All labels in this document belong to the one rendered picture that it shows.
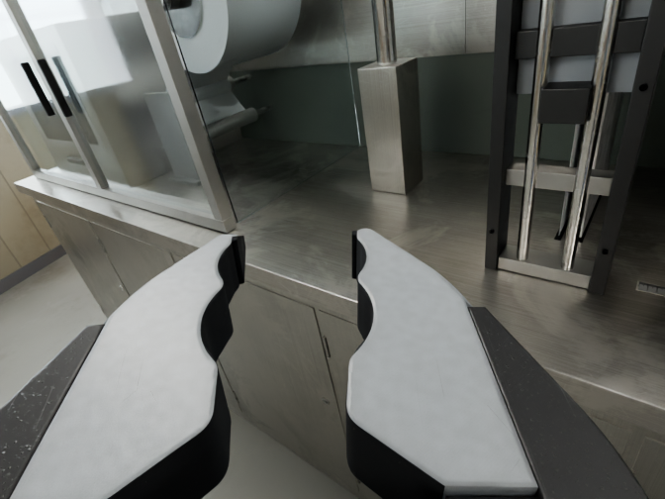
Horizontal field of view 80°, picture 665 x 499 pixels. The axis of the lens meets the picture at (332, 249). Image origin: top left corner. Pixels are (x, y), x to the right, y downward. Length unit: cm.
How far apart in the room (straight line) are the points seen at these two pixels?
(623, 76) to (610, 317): 29
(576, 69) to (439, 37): 56
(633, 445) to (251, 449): 124
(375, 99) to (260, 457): 123
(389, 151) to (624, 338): 55
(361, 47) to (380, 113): 35
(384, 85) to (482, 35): 28
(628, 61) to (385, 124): 46
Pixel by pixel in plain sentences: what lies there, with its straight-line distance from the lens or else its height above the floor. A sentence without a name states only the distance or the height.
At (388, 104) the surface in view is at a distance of 87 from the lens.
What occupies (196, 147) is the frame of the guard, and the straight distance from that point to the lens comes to 85.
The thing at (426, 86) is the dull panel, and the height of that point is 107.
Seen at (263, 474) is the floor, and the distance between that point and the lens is 156.
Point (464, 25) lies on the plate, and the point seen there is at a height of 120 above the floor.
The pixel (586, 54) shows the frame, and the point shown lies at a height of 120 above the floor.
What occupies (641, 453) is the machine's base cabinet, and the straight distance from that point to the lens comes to 65.
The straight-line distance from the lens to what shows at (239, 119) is 93.
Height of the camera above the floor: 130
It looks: 32 degrees down
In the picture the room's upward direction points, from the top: 11 degrees counter-clockwise
